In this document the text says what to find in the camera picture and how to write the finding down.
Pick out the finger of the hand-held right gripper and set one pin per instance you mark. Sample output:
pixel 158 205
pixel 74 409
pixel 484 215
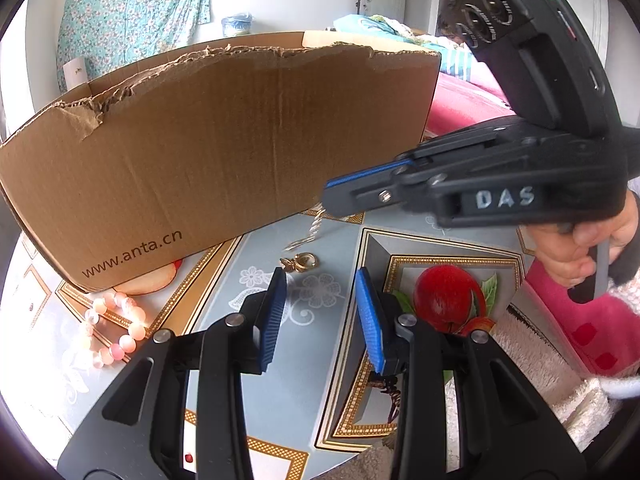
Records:
pixel 360 195
pixel 450 147

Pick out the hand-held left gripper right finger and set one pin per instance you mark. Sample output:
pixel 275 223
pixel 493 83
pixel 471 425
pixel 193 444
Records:
pixel 370 320

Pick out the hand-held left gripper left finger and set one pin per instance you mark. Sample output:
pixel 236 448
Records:
pixel 272 320

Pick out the brown cardboard box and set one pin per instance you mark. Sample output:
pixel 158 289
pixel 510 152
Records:
pixel 200 160

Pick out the person's right forearm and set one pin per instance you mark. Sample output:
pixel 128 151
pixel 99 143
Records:
pixel 631 265

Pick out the person's right hand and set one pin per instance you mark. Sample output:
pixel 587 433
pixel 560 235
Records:
pixel 565 260

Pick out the pink floral blanket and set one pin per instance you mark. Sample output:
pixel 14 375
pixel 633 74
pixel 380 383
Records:
pixel 460 100

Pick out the fruit print tablecloth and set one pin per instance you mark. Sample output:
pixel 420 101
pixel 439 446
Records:
pixel 340 250

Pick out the white door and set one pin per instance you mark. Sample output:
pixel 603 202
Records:
pixel 580 0

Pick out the blue printed quilt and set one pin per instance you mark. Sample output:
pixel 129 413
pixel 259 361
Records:
pixel 360 24

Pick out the white fleece garment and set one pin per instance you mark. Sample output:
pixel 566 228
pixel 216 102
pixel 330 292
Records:
pixel 540 375

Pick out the blue water dispenser bottle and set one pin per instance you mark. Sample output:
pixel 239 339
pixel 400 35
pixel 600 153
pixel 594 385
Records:
pixel 237 24

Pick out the white paper roll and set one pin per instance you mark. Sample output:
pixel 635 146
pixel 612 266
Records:
pixel 75 72

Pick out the teal floral wall cloth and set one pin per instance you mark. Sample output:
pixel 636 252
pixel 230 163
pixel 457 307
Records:
pixel 125 10

